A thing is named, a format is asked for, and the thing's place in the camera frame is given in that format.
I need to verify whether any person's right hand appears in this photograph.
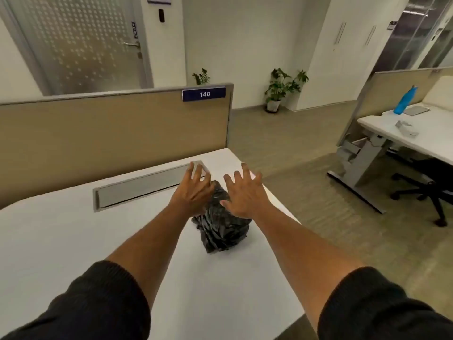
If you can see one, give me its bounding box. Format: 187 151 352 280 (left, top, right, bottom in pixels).
219 163 273 220

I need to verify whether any person's left hand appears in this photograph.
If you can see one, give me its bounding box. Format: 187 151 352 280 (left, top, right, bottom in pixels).
169 162 216 218

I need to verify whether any person's left forearm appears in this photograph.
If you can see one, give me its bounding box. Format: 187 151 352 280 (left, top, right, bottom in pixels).
105 203 199 310

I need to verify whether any person's right forearm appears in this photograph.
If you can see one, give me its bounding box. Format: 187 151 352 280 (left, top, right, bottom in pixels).
252 208 366 332

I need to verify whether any black plastic bag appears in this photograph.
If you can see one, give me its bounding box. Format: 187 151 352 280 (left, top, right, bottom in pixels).
191 180 252 254

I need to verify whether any blue number label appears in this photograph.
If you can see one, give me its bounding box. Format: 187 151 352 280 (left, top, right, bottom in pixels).
182 87 227 102

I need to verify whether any small green plant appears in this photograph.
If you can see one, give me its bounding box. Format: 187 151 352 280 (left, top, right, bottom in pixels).
192 68 211 85

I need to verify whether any large green potted plant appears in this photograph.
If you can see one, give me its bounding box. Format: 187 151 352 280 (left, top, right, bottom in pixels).
264 67 309 103

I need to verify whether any beige desk partition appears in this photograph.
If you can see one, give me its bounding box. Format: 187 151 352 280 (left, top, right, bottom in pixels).
0 83 234 210
336 66 453 147

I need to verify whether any white tall cabinet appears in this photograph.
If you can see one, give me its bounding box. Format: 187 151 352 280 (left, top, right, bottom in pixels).
285 0 411 112

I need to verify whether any crumpled clear plastic wrapper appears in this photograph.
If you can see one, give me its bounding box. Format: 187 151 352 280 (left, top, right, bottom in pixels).
395 120 420 139

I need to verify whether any blue water bottle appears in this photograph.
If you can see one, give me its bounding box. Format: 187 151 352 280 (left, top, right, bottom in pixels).
393 85 419 115

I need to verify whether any person's black left sleeve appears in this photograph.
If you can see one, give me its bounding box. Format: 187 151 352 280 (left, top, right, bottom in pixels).
0 260 152 340

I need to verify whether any person's black sleeve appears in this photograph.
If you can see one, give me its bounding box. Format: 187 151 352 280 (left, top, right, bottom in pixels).
0 260 152 340
317 266 453 340

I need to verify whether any grey flat tablet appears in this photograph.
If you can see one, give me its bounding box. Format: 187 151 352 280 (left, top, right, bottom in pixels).
403 105 431 117

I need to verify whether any black office chair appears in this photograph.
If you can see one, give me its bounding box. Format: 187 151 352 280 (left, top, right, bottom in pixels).
387 149 453 228

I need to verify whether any person's black right sleeve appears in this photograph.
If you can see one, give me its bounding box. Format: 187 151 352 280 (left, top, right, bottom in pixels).
317 266 453 340

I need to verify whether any frosted glass door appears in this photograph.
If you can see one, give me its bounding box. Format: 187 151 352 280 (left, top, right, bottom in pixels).
0 0 154 97

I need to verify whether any dark glass door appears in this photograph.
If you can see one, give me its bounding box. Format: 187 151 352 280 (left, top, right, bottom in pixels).
372 0 453 74

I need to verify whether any grey cable tray lid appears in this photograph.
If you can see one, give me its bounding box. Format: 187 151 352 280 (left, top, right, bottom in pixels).
93 160 212 213

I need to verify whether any grey desk leg frame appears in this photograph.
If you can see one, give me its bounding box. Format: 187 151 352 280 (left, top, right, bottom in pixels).
327 134 394 215

